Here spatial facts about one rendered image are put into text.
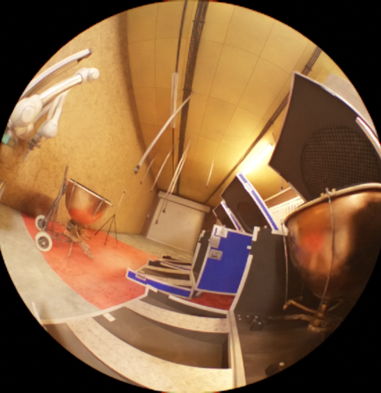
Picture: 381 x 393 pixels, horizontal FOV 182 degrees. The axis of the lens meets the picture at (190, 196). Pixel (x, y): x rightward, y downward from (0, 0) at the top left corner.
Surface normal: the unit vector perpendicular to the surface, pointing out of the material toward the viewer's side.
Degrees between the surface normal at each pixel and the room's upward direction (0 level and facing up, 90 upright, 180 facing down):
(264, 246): 90
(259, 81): 180
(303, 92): 142
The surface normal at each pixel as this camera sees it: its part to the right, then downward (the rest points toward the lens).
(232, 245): 0.05, -0.34
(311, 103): -0.80, 0.60
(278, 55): -0.29, 0.90
